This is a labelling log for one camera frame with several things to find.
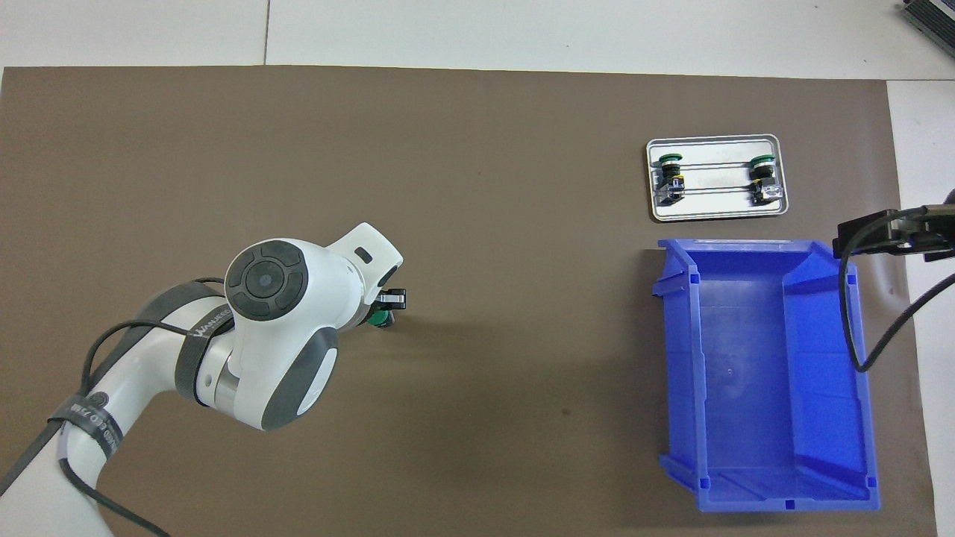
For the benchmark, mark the green push button switch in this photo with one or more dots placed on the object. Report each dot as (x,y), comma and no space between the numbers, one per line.
(764,180)
(670,180)
(383,320)

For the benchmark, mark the blue plastic storage bin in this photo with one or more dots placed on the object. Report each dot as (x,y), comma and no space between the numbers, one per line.
(746,373)

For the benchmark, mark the silver metal tray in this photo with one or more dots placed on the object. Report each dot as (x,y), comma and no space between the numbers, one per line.
(716,212)

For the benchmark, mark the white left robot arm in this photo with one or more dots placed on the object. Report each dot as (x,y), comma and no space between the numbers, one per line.
(283,335)

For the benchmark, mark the brown table mat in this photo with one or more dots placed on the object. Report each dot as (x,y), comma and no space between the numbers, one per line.
(485,149)

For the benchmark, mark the thin metal tray rod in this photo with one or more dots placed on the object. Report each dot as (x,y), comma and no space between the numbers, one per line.
(716,164)
(716,191)

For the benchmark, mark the grey ribbed device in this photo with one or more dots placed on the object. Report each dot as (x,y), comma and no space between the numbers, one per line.
(936,19)

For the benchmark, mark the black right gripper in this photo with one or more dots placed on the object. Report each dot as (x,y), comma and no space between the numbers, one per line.
(941,235)

